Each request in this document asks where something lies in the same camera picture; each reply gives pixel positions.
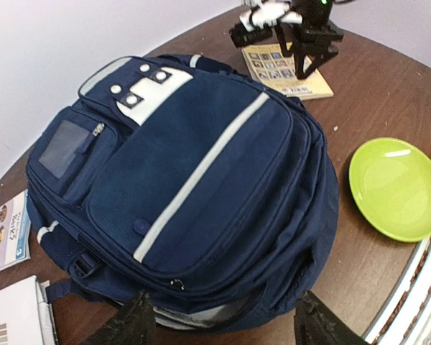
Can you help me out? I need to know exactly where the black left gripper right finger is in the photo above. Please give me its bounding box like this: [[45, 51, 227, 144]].
[[294, 290, 365, 345]]

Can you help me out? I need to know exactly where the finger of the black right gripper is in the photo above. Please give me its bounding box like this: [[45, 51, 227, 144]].
[[294, 52, 326, 80], [274, 24, 296, 58]]

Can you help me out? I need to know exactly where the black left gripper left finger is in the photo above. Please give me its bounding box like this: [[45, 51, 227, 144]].
[[81, 292, 156, 345]]

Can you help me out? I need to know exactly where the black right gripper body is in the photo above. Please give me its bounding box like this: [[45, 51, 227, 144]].
[[292, 20, 344, 58]]

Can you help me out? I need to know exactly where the yellow portrait grid booklet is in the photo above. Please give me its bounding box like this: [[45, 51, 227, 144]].
[[241, 44, 334, 100]]

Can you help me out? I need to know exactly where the white paperback book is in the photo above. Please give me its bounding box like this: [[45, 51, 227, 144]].
[[0, 275, 59, 345]]

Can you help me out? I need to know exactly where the navy blue student backpack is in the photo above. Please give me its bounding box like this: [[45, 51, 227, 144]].
[[26, 55, 339, 333]]

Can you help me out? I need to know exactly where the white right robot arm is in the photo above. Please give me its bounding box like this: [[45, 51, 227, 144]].
[[274, 0, 344, 80]]

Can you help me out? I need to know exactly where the green plastic plate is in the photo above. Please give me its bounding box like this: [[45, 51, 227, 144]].
[[348, 137, 431, 242]]

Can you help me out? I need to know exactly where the dog cover workbook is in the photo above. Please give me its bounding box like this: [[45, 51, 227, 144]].
[[0, 190, 31, 271]]

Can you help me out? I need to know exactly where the front aluminium rail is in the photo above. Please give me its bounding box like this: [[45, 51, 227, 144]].
[[363, 237, 431, 345]]

